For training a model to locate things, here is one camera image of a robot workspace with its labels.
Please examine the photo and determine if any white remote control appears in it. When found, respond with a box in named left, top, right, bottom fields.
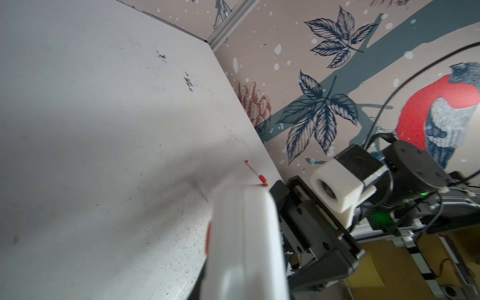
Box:
left=199, top=184, right=290, bottom=300

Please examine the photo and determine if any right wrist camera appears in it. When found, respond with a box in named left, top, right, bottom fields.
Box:
left=310, top=144, right=394, bottom=229

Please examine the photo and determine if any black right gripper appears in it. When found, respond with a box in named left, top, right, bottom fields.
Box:
left=270, top=176, right=366, bottom=293

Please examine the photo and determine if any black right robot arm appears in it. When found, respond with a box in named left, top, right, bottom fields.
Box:
left=271, top=137, right=480, bottom=300

